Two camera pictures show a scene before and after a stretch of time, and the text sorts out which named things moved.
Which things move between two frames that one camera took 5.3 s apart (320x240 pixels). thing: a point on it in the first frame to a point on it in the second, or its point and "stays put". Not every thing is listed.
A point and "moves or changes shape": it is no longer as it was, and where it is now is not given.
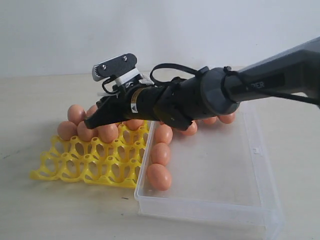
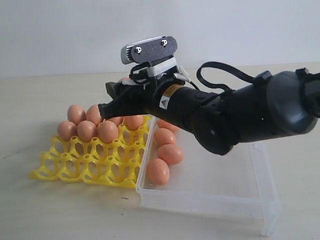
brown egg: (163, 133) moves or changes shape
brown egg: (134, 124) stays put
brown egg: (108, 133) stays put
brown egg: (91, 110) stays put
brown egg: (160, 153) to (171, 154)
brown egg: (76, 114) stays put
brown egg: (66, 129) stays put
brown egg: (159, 176) moves or changes shape
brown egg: (84, 132) stays put
